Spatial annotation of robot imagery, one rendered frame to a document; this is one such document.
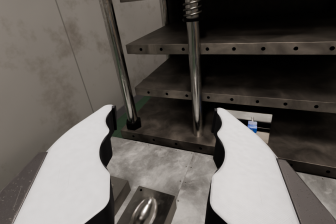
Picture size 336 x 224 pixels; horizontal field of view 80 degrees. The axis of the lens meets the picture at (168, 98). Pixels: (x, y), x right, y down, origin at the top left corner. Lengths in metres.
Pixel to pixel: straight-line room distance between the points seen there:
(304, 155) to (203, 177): 0.48
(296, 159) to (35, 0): 2.20
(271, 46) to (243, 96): 0.26
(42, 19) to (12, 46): 0.36
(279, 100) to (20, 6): 1.98
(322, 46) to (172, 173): 0.78
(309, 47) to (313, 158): 0.50
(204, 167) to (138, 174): 0.30
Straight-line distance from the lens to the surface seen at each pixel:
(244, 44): 0.93
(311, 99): 1.06
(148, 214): 0.81
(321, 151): 1.20
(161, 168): 0.99
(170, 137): 1.17
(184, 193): 0.90
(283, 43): 0.94
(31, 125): 2.21
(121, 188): 0.88
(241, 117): 1.07
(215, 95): 1.04
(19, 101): 2.12
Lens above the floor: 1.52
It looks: 28 degrees down
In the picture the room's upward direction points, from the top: 7 degrees counter-clockwise
